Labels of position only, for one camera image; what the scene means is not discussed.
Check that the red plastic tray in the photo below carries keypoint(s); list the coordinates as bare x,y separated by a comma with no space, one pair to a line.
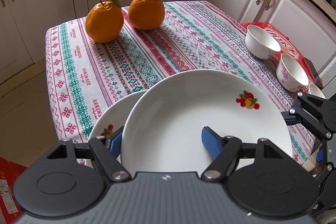
288,43

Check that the white floral bowl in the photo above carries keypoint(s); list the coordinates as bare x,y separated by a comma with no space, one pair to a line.
316,91
292,70
262,39

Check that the knobby-top orange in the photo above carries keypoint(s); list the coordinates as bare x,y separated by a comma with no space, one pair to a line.
147,10

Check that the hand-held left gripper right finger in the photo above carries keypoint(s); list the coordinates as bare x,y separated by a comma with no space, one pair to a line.
211,141

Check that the leafy-stemmed orange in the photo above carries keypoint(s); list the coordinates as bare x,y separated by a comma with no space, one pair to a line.
105,22

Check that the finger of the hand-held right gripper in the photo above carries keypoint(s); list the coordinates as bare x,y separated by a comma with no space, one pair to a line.
319,156
288,119

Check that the patterned red green tablecloth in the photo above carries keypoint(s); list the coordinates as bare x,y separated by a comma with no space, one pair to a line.
131,56

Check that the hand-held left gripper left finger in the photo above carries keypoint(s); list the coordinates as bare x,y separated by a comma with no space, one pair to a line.
115,142

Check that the white fruit-print plate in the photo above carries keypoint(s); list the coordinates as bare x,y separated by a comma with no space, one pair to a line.
189,113
110,116

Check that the red cardboard box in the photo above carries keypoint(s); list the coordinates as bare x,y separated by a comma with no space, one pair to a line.
10,187

